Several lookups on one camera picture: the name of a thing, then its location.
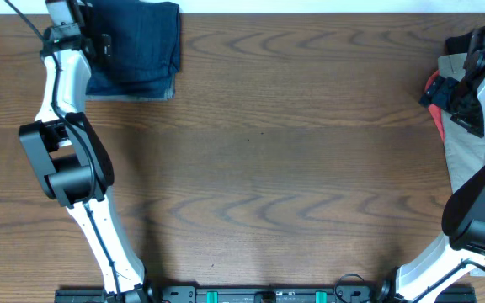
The dark blue denim shorts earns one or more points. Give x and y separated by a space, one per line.
145 36

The folded grey shorts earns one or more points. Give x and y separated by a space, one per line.
130 87

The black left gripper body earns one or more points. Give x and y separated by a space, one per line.
104 45

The red garment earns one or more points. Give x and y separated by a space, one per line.
434 111

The beige khaki shorts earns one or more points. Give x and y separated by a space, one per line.
464 151

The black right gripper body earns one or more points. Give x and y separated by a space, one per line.
456 98

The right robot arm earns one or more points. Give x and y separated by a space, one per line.
460 247

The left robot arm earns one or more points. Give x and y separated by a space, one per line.
72 165

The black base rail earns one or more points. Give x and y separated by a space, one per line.
190 294

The black garment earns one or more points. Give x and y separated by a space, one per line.
458 44

